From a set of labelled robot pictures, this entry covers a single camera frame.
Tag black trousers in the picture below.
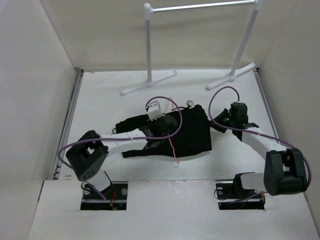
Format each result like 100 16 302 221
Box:
115 104 212 158

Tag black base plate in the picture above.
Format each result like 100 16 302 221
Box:
80 181 128 211
214 181 266 210

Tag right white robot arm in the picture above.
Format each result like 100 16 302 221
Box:
211 102 309 196

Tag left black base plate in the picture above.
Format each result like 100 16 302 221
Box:
80 181 128 211

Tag white clothes rack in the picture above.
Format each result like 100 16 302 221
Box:
120 0 263 96

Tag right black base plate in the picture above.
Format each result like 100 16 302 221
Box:
214 181 266 210

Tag pink wire hanger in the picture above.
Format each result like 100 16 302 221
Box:
164 100 180 168

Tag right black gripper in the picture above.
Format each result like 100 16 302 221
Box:
207 108 236 134

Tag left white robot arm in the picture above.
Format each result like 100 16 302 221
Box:
65 114 182 200

